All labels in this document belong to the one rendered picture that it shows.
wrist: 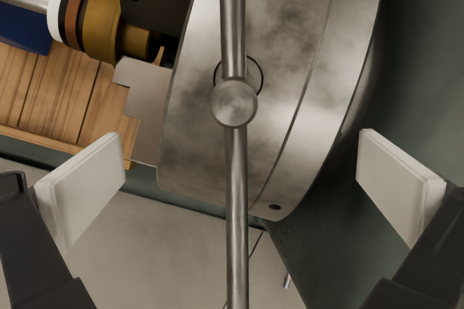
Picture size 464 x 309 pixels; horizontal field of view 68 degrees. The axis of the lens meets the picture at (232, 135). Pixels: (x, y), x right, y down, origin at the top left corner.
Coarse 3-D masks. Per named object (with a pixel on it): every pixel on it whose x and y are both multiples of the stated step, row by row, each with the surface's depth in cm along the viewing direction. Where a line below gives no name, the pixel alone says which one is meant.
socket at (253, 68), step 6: (246, 60) 23; (252, 60) 23; (246, 66) 23; (252, 66) 23; (258, 66) 23; (216, 72) 23; (252, 72) 23; (258, 72) 23; (216, 78) 23; (258, 78) 23; (216, 84) 24; (258, 84) 23; (258, 90) 24
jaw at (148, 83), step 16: (128, 64) 36; (144, 64) 36; (112, 80) 36; (128, 80) 36; (144, 80) 36; (160, 80) 36; (128, 96) 36; (144, 96) 36; (160, 96) 36; (128, 112) 36; (144, 112) 36; (160, 112) 36; (144, 128) 36; (160, 128) 36; (144, 144) 36; (144, 160) 36
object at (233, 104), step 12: (228, 84) 15; (240, 84) 15; (252, 84) 17; (216, 96) 15; (228, 96) 15; (240, 96) 15; (252, 96) 15; (216, 108) 15; (228, 108) 15; (240, 108) 15; (252, 108) 15; (216, 120) 15; (228, 120) 15; (240, 120) 15
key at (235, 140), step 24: (240, 0) 15; (240, 24) 16; (240, 48) 16; (240, 72) 16; (240, 144) 17; (240, 168) 18; (240, 192) 18; (240, 216) 18; (240, 240) 18; (240, 264) 18; (240, 288) 18
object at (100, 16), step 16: (64, 0) 34; (80, 0) 34; (96, 0) 34; (112, 0) 34; (64, 16) 34; (80, 16) 34; (96, 16) 34; (112, 16) 34; (64, 32) 35; (80, 32) 35; (96, 32) 34; (112, 32) 33; (128, 32) 35; (144, 32) 35; (160, 32) 40; (80, 48) 37; (96, 48) 35; (112, 48) 34; (128, 48) 36; (144, 48) 36; (112, 64) 36
